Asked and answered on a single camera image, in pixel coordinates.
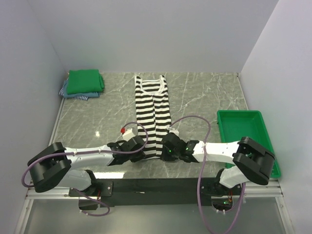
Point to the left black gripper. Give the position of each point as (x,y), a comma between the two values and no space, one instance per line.
(140,156)

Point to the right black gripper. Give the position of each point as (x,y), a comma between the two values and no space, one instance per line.
(165,157)

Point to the black white striped tank top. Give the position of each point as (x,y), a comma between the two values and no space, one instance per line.
(152,113)

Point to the green tank top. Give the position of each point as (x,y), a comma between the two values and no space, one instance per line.
(84,81)

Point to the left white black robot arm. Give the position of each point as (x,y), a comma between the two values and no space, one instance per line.
(62,166)

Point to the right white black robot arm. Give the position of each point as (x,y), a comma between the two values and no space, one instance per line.
(220,152)

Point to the folded blue tank top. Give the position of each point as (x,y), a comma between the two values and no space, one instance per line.
(89,95)

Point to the blue white striped tank top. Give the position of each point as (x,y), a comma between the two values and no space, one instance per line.
(63,94)

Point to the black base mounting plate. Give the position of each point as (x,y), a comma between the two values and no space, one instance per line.
(208,188)

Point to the green plastic tray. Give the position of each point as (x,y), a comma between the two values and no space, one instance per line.
(246,126)

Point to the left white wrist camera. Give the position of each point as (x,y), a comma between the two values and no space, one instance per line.
(127,134)

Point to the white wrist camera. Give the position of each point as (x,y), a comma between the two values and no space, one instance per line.
(173,130)
(127,134)

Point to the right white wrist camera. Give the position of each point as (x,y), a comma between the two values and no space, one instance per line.
(173,130)

